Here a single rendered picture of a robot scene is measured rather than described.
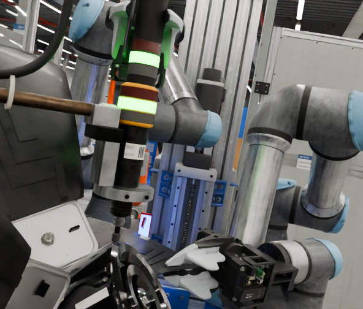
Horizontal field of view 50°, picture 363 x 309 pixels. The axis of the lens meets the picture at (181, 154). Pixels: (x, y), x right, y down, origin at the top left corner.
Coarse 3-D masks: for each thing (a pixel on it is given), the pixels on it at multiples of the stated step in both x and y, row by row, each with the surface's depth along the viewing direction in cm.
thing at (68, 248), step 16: (48, 208) 41; (64, 208) 42; (80, 208) 42; (16, 224) 39; (32, 224) 39; (48, 224) 40; (64, 224) 41; (80, 224) 41; (32, 240) 39; (64, 240) 40; (80, 240) 41; (96, 240) 41; (32, 256) 38; (48, 256) 39; (64, 256) 39; (80, 256) 40
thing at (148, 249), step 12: (96, 228) 67; (108, 228) 68; (108, 240) 62; (132, 240) 65; (144, 240) 68; (144, 252) 59; (156, 252) 62; (168, 252) 66; (156, 264) 55; (192, 264) 66
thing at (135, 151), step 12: (132, 132) 43; (144, 132) 44; (120, 144) 44; (132, 144) 43; (144, 144) 44; (120, 156) 44; (132, 156) 44; (144, 156) 45; (120, 168) 44; (132, 168) 44; (120, 180) 44; (132, 180) 44; (120, 204) 44; (120, 216) 45
